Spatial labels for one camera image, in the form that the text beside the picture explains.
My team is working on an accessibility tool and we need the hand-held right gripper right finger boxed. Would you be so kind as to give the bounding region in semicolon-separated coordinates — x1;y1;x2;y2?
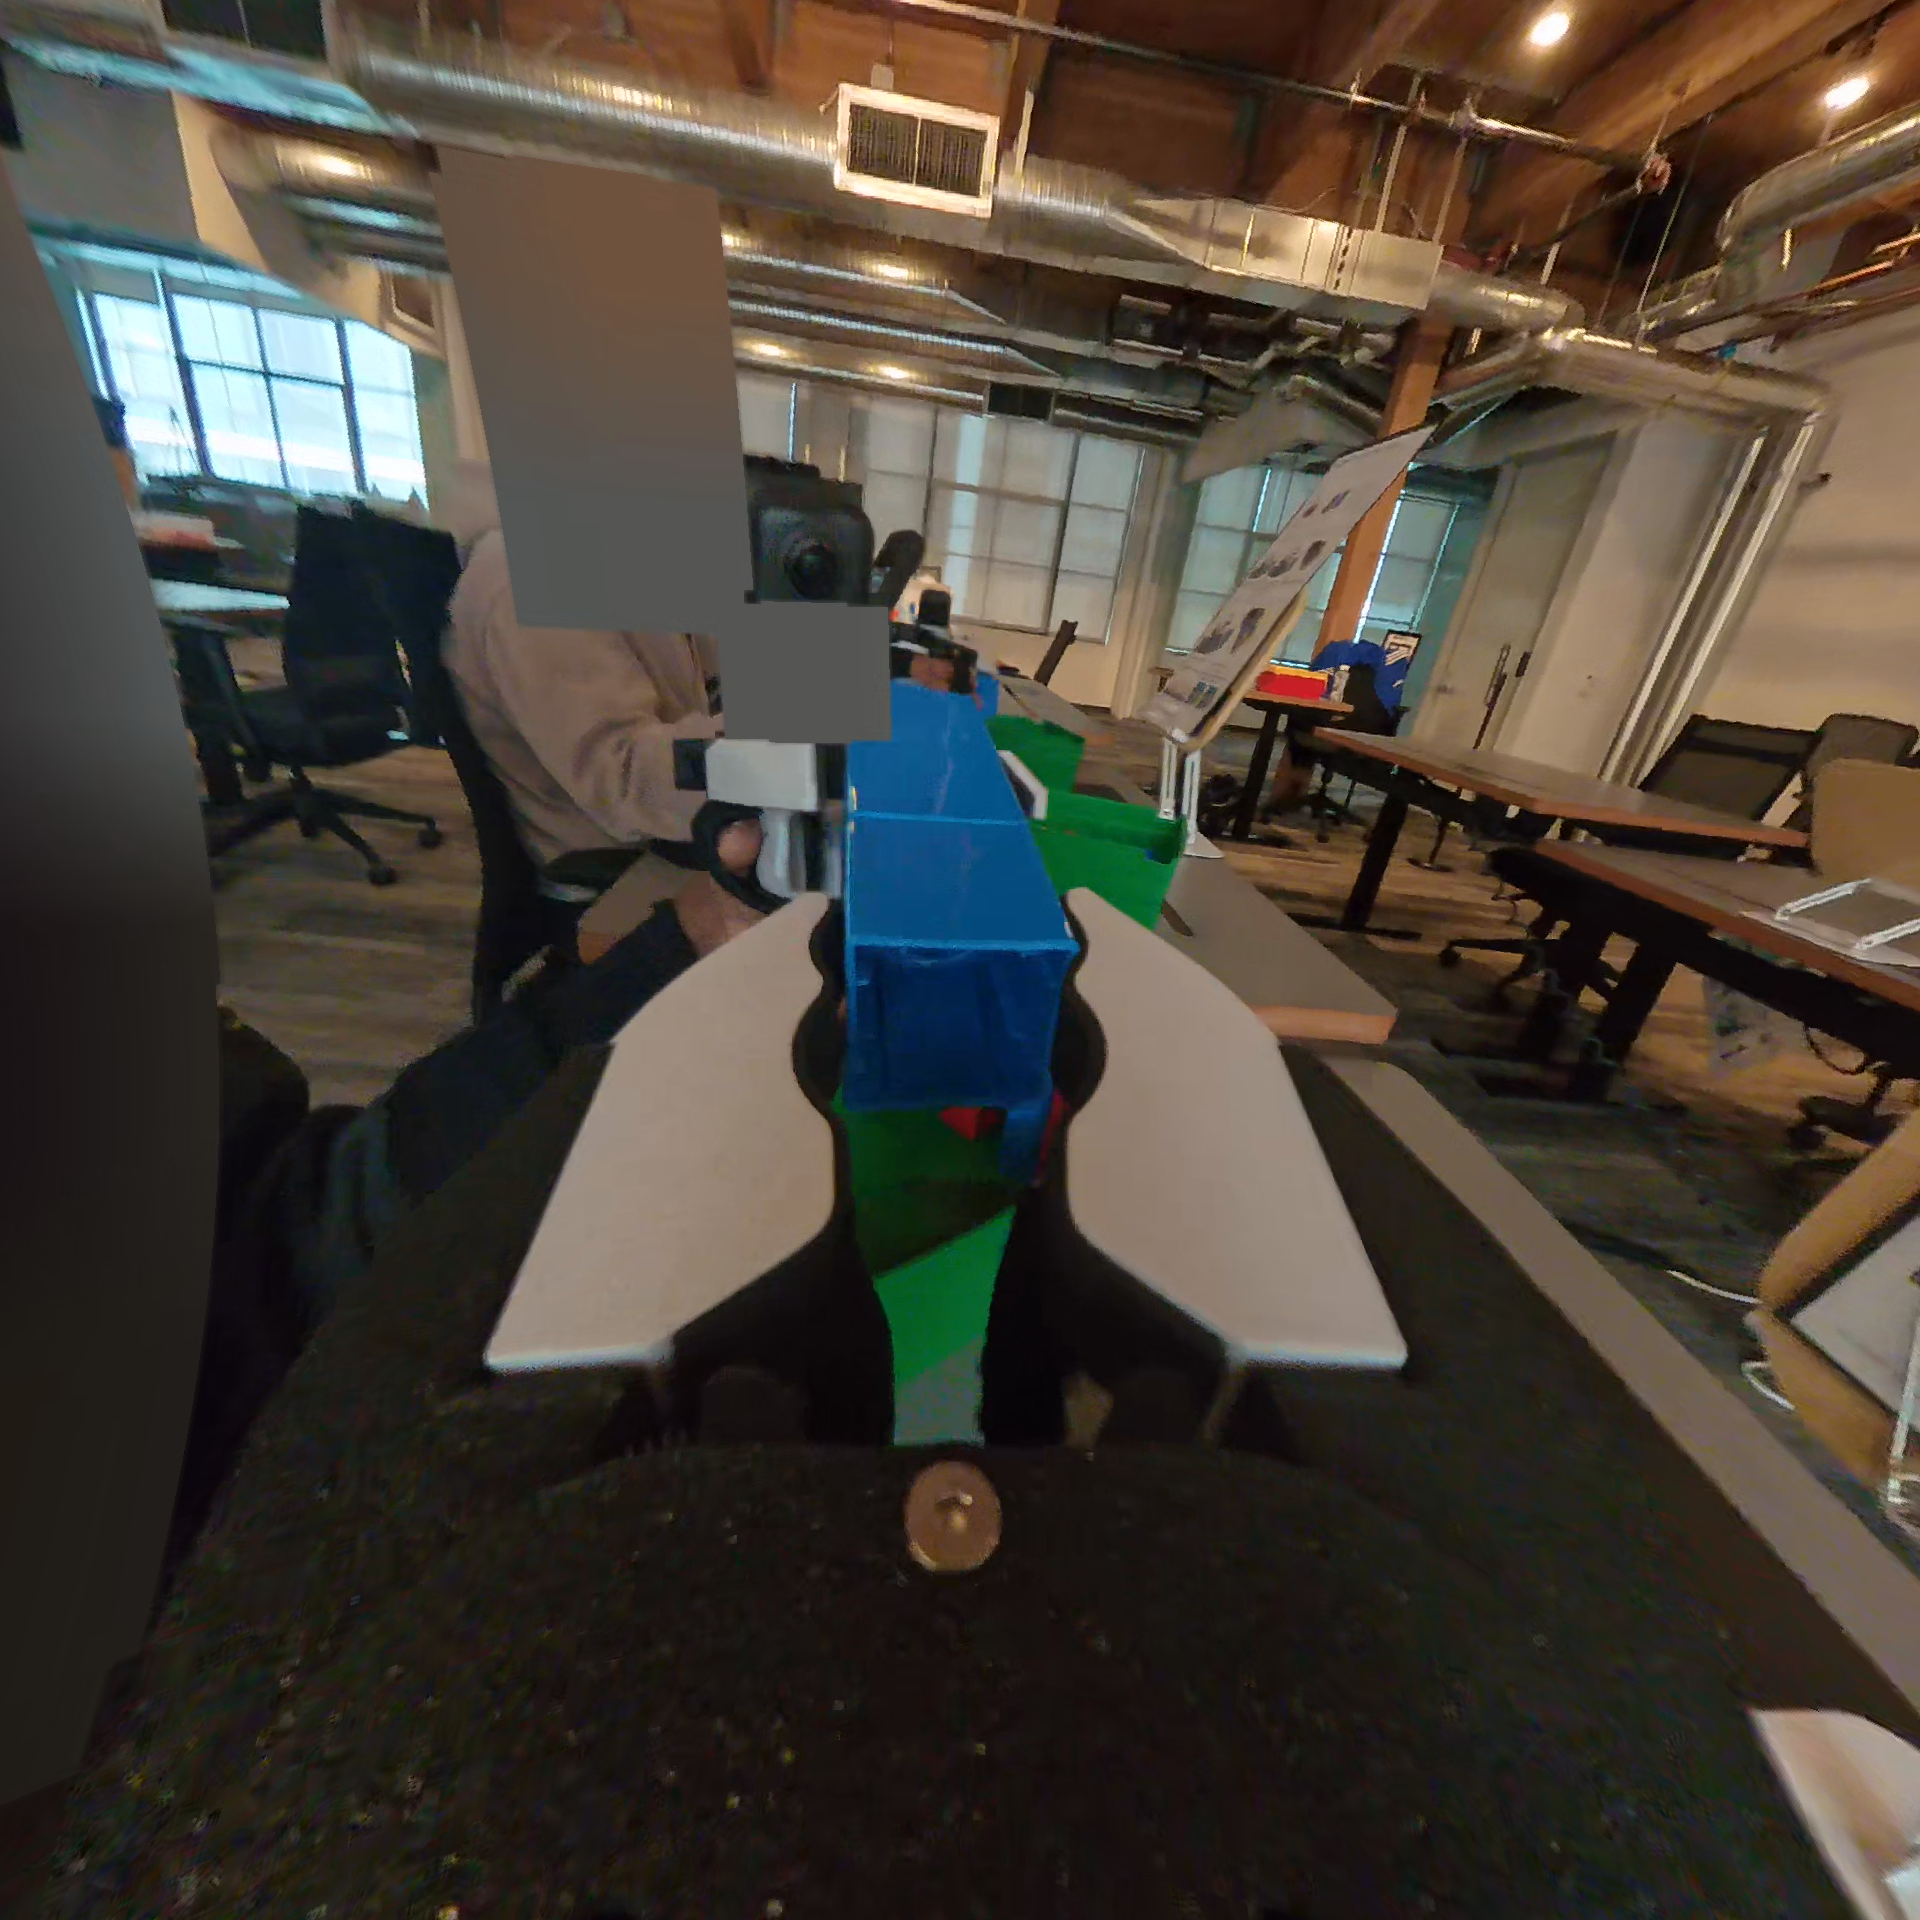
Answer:
1050;887;1408;1374

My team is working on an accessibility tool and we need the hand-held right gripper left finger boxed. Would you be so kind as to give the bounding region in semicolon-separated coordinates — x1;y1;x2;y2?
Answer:
485;897;839;1374

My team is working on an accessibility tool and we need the blue block tower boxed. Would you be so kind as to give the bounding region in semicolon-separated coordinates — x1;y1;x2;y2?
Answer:
839;681;1081;1113

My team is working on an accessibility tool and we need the green plastic bin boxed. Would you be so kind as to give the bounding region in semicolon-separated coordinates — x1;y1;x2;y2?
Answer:
1032;791;1185;935
986;716;1087;798
831;1089;1070;1374

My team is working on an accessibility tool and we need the person's left forearm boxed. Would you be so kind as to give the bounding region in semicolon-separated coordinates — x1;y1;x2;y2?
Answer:
217;901;707;1322

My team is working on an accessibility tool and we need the person's left hand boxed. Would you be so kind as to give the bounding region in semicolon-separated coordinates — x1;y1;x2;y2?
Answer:
669;809;790;954

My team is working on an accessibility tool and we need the black office chair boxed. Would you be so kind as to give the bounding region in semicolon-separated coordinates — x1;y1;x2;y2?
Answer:
1439;839;1642;1059
352;502;641;1029
195;502;448;889

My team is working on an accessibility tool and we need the white ceiling vent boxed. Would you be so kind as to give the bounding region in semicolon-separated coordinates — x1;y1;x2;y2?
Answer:
833;83;1001;222

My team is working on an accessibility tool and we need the wooden desk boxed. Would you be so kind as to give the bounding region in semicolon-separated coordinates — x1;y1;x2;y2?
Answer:
1529;836;1920;1103
1310;725;1813;935

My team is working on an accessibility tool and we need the white sheet stand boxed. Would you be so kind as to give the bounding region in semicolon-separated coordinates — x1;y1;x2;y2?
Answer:
1774;874;1920;958

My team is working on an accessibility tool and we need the beige chair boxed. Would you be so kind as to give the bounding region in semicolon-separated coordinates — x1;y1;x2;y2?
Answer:
1809;756;1920;884

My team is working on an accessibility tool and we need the silver air duct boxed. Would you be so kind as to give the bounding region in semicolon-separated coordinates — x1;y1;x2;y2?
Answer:
1441;323;1837;442
322;36;1593;361

